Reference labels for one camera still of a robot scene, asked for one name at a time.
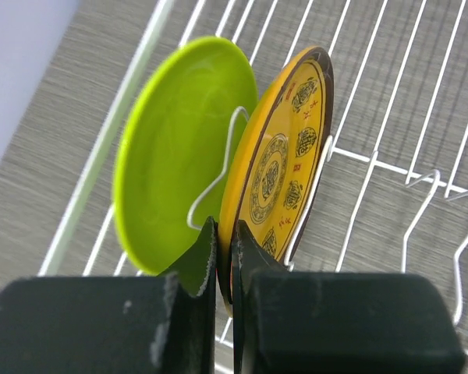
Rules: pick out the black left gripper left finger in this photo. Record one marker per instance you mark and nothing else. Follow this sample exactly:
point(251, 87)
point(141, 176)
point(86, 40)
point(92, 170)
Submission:
point(162, 324)

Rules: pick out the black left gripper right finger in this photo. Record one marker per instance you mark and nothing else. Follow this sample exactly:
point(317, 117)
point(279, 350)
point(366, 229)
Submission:
point(321, 322)

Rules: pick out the white wire dish rack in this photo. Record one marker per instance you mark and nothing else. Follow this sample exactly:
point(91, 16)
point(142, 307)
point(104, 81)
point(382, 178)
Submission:
point(394, 188)

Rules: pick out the lime green plate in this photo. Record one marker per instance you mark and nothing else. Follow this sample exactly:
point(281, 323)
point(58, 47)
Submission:
point(174, 155)

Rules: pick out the yellow patterned plate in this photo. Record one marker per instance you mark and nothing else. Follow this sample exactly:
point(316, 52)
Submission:
point(272, 181)

